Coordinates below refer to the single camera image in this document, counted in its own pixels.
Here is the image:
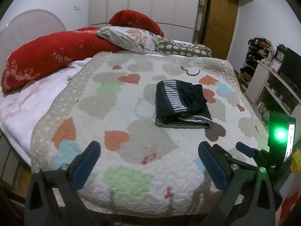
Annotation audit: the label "heart patterned quilt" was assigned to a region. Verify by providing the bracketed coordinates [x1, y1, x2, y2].
[31, 53, 268, 217]

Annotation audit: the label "navy striped child pants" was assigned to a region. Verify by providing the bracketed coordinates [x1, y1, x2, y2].
[155, 79, 213, 129]

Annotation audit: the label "floral white pillow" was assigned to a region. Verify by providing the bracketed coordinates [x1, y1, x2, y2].
[95, 26, 161, 53]

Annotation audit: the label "long red pillow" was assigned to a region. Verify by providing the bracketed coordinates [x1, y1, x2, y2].
[2, 27, 121, 93]

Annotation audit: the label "pink bed sheet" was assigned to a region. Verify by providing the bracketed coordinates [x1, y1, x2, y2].
[1, 58, 91, 165]

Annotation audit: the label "olive cloud pattern pillow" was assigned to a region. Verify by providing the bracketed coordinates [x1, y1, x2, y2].
[155, 37, 212, 57]

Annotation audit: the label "white wardrobe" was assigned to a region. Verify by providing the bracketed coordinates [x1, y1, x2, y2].
[89, 0, 199, 42]

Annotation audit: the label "wooden door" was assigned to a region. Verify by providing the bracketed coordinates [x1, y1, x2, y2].
[201, 0, 239, 60]

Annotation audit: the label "small desk clock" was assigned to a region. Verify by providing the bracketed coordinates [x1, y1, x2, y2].
[274, 44, 287, 63]

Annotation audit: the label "white shelf unit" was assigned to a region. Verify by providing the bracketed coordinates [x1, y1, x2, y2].
[245, 61, 300, 138]

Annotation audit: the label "round white headboard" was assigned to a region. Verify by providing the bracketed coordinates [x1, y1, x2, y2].
[1, 9, 66, 73]

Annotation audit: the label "black television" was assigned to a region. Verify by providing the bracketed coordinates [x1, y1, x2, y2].
[280, 48, 301, 90]

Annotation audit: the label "red pillow at back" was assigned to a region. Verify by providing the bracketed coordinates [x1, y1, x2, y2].
[108, 9, 164, 37]

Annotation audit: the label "purple photo frame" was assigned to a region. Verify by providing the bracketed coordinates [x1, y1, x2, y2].
[269, 59, 282, 73]

